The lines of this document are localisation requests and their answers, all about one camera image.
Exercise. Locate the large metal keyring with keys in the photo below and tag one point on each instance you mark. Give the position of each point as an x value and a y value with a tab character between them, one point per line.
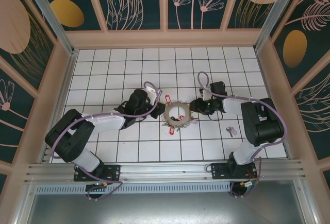
178	104

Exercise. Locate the key with lilac tag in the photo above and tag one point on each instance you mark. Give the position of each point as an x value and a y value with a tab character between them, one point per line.
233	131

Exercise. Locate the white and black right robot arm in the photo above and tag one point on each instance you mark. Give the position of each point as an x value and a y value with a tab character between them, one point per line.
260	126

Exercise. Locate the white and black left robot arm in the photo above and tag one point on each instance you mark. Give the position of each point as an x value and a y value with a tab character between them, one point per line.
108	122

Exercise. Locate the grey metal sheet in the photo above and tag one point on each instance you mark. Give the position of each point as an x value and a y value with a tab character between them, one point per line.
165	208

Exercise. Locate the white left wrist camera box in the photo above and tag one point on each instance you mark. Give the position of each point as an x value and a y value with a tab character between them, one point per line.
149	94

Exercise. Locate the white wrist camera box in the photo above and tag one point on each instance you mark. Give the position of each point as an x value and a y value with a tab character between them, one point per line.
149	94
205	95

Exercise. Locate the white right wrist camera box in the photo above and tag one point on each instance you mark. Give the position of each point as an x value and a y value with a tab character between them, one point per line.
205	95

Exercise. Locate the aluminium side rail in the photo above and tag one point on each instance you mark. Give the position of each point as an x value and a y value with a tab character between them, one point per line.
66	85
267	85

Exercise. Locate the aluminium mounting rail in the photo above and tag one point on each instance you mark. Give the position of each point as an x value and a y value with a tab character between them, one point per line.
165	172

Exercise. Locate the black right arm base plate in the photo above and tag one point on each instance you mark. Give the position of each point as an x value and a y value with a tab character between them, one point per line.
219	171

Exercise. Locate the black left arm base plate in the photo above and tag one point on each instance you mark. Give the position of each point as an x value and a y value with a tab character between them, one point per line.
113	171

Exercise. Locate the aluminium frame post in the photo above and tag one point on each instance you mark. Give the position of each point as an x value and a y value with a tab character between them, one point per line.
52	15
272	15

